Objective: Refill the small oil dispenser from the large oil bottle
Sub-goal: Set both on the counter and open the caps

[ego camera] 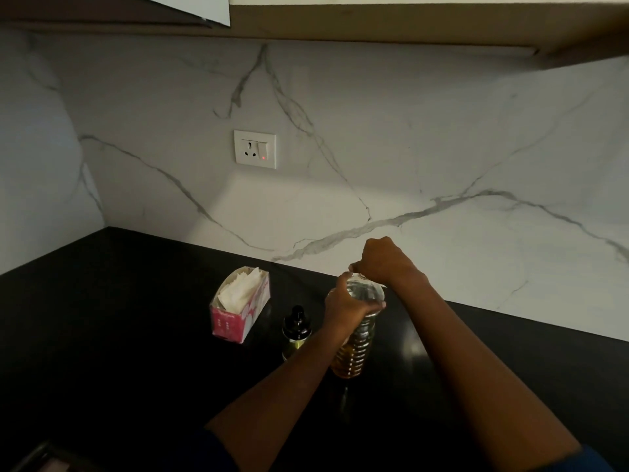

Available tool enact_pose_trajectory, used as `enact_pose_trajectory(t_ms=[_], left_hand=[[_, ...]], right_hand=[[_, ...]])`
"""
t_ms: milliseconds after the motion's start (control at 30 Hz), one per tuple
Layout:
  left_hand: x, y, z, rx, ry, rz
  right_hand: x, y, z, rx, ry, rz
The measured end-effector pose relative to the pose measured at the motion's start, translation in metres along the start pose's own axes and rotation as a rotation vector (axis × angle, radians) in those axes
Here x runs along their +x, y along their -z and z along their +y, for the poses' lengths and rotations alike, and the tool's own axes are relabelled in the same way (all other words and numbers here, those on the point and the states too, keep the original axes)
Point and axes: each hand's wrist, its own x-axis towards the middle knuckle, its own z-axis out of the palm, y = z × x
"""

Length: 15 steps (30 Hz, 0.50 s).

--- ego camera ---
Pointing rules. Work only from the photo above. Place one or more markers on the person's right hand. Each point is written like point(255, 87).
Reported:
point(388, 262)

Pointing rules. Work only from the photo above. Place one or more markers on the person's left hand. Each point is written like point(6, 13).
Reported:
point(346, 309)

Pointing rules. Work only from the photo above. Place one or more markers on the large clear plastic oil bottle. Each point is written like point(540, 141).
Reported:
point(356, 349)

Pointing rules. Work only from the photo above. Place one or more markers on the black small bottle cap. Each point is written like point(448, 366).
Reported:
point(297, 323)

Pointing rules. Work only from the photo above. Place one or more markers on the small glass oil dispenser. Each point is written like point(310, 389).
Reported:
point(295, 348)

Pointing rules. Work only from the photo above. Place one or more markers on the wall cabinet with white interior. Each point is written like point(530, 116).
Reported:
point(393, 24)

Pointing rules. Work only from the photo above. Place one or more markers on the brown cabinet door with papers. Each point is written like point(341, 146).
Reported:
point(196, 4)

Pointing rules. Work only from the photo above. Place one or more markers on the person's right forearm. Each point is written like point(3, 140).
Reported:
point(481, 388)

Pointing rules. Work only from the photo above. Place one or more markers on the person's left forearm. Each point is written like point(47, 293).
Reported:
point(280, 403)

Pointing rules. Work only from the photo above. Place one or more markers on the black countertop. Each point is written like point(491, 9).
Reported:
point(123, 339)

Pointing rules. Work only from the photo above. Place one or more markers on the white tissues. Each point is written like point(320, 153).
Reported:
point(241, 290)

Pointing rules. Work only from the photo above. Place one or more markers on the pink tissue box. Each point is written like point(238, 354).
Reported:
point(236, 326)

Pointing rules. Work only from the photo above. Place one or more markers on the blue right shirt sleeve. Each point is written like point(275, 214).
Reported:
point(580, 462)

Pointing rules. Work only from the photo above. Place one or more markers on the white wall socket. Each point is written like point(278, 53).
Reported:
point(254, 149)

